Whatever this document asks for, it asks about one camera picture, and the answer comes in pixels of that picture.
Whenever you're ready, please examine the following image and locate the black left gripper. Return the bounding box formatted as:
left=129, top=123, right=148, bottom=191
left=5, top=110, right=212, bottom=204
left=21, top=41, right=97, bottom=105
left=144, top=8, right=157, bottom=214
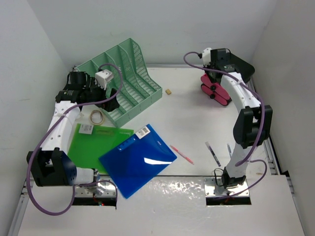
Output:
left=81, top=78, right=118, bottom=112

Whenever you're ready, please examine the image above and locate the clear tape roll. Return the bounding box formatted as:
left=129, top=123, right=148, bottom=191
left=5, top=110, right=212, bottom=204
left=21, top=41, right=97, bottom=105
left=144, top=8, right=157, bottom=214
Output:
left=90, top=110, right=105, bottom=125

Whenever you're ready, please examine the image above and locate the black pink drawer box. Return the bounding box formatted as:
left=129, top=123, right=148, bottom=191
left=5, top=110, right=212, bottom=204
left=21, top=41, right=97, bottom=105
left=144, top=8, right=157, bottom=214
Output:
left=199, top=53, right=255, bottom=107

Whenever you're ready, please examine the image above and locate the mint green file organizer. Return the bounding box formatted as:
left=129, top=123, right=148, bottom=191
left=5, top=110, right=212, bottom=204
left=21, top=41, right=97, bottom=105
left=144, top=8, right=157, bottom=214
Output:
left=77, top=38, right=162, bottom=128

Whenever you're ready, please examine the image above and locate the yellow eraser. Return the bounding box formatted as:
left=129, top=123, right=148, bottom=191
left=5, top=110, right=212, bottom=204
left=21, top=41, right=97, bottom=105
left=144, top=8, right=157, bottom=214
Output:
left=165, top=89, right=172, bottom=95

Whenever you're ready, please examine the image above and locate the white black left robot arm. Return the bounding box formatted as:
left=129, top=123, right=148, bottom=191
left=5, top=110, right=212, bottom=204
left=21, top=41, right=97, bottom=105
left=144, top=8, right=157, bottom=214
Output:
left=31, top=70, right=120, bottom=187

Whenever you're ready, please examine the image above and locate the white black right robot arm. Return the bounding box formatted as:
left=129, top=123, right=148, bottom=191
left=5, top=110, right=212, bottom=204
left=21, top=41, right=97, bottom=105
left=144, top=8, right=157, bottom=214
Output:
left=202, top=48, right=273, bottom=188

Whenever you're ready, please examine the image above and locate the green plastic folder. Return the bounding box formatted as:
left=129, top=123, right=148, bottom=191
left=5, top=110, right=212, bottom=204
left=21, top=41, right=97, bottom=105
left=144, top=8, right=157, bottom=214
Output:
left=67, top=124, right=134, bottom=174

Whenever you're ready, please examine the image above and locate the blue plastic folder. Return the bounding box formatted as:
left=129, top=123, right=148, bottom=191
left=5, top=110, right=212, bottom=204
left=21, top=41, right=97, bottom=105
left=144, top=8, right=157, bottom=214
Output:
left=99, top=124, right=177, bottom=199

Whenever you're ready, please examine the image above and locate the purple clear pen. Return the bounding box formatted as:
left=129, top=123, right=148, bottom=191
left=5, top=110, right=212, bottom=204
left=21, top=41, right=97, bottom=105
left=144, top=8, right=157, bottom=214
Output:
left=205, top=142, right=221, bottom=167

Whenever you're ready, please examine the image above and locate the blue clear pen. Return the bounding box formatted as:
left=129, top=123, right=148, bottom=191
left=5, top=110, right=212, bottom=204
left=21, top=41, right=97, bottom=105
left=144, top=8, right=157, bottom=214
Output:
left=227, top=143, right=232, bottom=159

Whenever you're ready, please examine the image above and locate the red pen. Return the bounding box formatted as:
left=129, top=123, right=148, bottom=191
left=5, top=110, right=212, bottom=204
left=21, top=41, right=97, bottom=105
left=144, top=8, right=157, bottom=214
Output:
left=170, top=145, right=194, bottom=165

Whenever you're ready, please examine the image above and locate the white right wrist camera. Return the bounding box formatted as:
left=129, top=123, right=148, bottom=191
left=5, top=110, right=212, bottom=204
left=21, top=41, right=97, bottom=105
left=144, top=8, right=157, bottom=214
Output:
left=201, top=48, right=212, bottom=66

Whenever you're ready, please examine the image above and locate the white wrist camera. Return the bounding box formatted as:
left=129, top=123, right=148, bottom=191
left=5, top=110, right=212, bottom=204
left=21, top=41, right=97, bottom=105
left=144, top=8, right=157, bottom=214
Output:
left=95, top=69, right=114, bottom=90
left=201, top=48, right=212, bottom=66

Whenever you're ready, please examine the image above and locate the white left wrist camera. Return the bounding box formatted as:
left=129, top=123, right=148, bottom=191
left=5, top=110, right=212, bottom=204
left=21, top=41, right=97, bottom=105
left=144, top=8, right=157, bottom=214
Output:
left=95, top=69, right=114, bottom=90

